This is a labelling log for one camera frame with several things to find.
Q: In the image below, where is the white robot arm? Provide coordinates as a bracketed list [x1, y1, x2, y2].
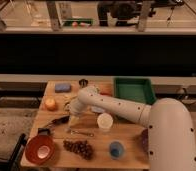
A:
[69, 86, 196, 171]

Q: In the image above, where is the small metal cup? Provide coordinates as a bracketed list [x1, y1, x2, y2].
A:
[79, 79, 88, 88]

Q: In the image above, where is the blue plastic cup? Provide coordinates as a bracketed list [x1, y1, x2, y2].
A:
[109, 141, 124, 159]

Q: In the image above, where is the orange carrot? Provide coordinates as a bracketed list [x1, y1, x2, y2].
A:
[100, 92, 113, 96]

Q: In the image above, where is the yellow banana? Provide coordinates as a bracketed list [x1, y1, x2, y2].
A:
[64, 95, 77, 102]

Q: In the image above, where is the blue sponge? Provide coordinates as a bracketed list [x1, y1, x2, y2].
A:
[55, 83, 71, 93]

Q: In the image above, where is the green plastic tray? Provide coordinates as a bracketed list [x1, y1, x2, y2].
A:
[113, 77, 156, 105]

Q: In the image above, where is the orange apple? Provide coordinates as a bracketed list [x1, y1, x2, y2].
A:
[45, 98, 56, 111]

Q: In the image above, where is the bunch of dark grapes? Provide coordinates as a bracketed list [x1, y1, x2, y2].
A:
[63, 140, 94, 160]

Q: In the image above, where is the purple bowl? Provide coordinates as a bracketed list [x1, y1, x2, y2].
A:
[141, 129, 148, 153]

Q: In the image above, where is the dark metal measuring scoop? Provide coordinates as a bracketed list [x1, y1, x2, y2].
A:
[37, 128, 51, 136]

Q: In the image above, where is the person in background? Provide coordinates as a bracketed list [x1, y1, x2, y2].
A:
[97, 1, 141, 26]

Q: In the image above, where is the orange bowl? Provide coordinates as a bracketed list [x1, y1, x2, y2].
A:
[25, 135, 54, 165]

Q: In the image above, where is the black chair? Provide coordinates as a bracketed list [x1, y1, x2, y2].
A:
[0, 133, 27, 171]

